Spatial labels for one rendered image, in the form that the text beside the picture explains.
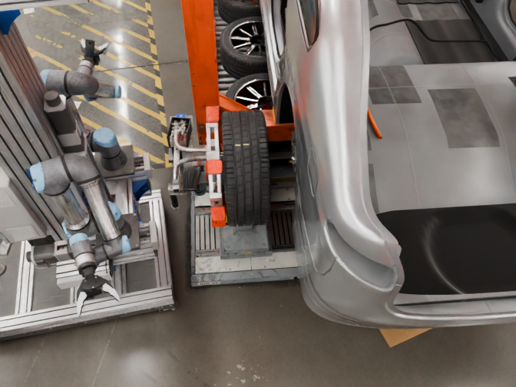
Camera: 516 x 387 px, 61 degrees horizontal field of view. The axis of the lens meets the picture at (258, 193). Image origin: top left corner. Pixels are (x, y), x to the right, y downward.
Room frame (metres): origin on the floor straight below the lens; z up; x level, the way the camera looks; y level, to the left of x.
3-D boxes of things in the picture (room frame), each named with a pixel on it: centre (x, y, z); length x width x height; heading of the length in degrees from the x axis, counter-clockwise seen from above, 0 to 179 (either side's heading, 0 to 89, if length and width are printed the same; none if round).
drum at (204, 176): (1.52, 0.32, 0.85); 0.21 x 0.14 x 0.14; 97
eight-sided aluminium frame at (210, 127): (1.53, 0.25, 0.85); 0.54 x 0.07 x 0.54; 7
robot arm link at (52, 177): (1.05, 0.85, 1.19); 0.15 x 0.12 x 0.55; 119
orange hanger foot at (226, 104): (2.13, 0.02, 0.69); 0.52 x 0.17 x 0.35; 97
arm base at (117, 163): (1.59, 0.86, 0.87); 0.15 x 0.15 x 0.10
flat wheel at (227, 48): (3.25, 0.07, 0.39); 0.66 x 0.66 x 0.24
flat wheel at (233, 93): (2.49, -0.03, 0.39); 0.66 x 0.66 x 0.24
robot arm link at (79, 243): (0.82, 0.72, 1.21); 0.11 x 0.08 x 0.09; 29
